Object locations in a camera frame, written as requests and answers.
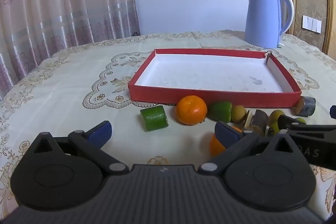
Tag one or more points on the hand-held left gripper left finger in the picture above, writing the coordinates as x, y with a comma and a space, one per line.
99, 133

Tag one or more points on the orange mandarin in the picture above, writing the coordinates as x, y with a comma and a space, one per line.
215, 146
191, 109

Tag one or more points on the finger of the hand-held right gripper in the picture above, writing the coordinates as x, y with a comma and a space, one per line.
333, 111
287, 121

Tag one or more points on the blue electric kettle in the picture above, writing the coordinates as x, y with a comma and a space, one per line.
262, 16

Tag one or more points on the green cucumber piece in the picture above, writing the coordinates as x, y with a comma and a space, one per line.
220, 111
153, 117

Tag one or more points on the white light switch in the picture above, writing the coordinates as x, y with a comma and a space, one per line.
311, 24

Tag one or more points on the pink patterned curtain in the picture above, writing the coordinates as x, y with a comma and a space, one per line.
65, 3

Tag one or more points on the red cardboard box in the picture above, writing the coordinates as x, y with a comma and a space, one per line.
210, 74

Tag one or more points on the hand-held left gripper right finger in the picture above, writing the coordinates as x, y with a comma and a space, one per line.
227, 133

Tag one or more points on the green lime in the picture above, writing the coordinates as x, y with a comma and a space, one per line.
277, 115
300, 120

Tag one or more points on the grey cylinder block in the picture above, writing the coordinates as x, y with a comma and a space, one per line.
305, 106

